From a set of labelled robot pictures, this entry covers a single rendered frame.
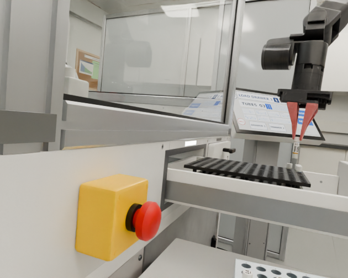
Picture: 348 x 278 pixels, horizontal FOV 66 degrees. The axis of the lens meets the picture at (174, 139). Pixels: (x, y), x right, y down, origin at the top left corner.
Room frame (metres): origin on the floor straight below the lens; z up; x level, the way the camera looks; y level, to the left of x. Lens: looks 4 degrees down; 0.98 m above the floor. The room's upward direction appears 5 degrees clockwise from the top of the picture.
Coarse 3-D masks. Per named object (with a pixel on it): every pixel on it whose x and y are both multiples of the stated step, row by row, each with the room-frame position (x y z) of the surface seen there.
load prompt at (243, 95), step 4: (236, 92) 1.43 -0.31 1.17; (240, 92) 1.44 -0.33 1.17; (240, 96) 1.42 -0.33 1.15; (244, 96) 1.43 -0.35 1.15; (248, 96) 1.44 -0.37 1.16; (252, 96) 1.45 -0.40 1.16; (256, 96) 1.46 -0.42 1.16; (260, 96) 1.47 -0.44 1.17; (264, 96) 1.48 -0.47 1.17; (268, 96) 1.49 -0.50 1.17; (256, 100) 1.43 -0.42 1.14; (260, 100) 1.44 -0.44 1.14; (264, 100) 1.45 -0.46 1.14; (268, 100) 1.46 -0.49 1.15; (272, 100) 1.47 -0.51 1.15; (276, 100) 1.48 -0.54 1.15
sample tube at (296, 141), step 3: (294, 138) 0.57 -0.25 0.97; (297, 138) 0.56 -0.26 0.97; (294, 141) 0.57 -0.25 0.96; (297, 141) 0.56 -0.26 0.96; (294, 144) 0.56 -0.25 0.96; (297, 144) 0.56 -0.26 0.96; (294, 147) 0.56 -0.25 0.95; (297, 147) 0.56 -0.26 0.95; (294, 150) 0.56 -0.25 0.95; (297, 150) 0.56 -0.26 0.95; (294, 153) 0.56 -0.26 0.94; (297, 153) 0.56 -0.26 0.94; (294, 156) 0.56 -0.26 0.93; (297, 156) 0.56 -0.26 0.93
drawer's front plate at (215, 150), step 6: (210, 144) 0.77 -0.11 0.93; (216, 144) 0.78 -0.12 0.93; (222, 144) 0.87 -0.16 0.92; (228, 144) 0.98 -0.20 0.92; (210, 150) 0.76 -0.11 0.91; (216, 150) 0.79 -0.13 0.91; (222, 150) 0.88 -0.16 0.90; (210, 156) 0.76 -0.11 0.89; (216, 156) 0.79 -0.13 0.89; (222, 156) 0.89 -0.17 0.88; (228, 156) 1.01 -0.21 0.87
